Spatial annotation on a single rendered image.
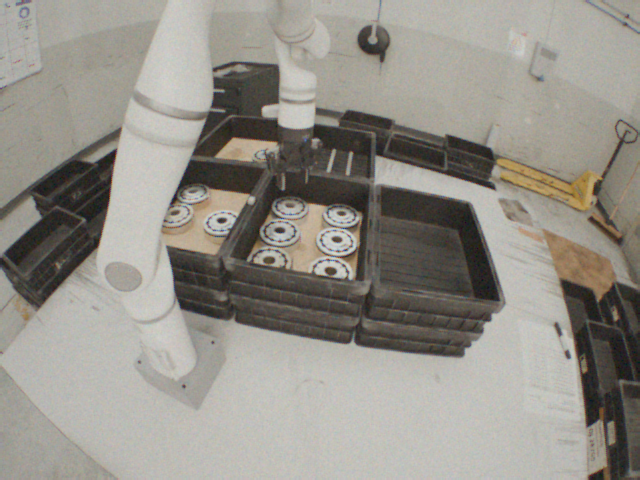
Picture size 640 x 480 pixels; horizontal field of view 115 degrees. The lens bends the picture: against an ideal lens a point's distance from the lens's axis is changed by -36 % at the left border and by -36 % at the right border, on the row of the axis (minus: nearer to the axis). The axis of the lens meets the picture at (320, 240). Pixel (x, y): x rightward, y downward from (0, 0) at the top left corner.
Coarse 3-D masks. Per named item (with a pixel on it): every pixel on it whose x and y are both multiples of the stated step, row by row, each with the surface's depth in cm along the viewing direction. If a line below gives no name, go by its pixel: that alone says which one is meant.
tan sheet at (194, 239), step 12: (216, 192) 97; (228, 192) 97; (216, 204) 92; (228, 204) 93; (240, 204) 93; (204, 216) 88; (192, 228) 83; (168, 240) 79; (180, 240) 79; (192, 240) 80; (204, 240) 80; (204, 252) 77; (216, 252) 77
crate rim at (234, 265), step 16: (272, 176) 88; (320, 176) 90; (336, 176) 90; (240, 224) 71; (368, 224) 75; (368, 240) 70; (224, 256) 63; (368, 256) 69; (240, 272) 63; (256, 272) 62; (272, 272) 61; (288, 272) 61; (304, 272) 62; (368, 272) 63; (336, 288) 61; (352, 288) 61; (368, 288) 61
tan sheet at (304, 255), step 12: (312, 204) 96; (312, 216) 92; (360, 216) 94; (300, 228) 87; (312, 228) 88; (324, 228) 88; (312, 240) 84; (300, 252) 80; (312, 252) 81; (300, 264) 77; (348, 264) 78
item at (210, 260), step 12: (264, 168) 91; (264, 180) 86; (252, 192) 81; (240, 216) 73; (228, 240) 66; (168, 252) 63; (180, 252) 62; (192, 252) 63; (204, 264) 63; (216, 264) 63
